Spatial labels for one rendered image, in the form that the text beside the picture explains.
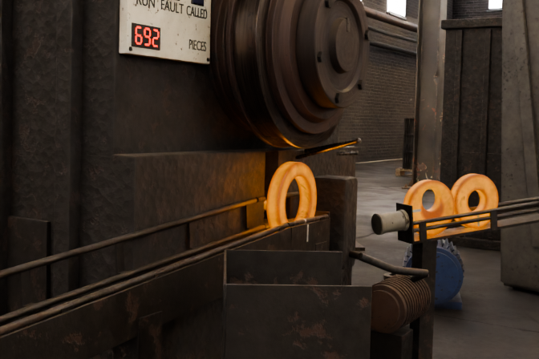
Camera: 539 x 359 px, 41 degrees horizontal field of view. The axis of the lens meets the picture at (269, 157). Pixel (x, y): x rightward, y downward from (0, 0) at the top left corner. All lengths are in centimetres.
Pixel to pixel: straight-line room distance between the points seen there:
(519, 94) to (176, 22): 306
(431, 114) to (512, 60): 623
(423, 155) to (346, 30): 899
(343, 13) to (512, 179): 282
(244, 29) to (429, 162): 913
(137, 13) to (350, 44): 51
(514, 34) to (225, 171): 300
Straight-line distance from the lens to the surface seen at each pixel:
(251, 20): 152
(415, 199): 207
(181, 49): 151
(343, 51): 164
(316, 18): 155
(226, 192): 159
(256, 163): 168
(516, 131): 435
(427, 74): 1061
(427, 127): 1058
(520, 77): 433
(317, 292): 101
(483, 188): 221
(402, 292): 190
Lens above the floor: 95
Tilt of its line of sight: 3 degrees down
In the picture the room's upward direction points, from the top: 2 degrees clockwise
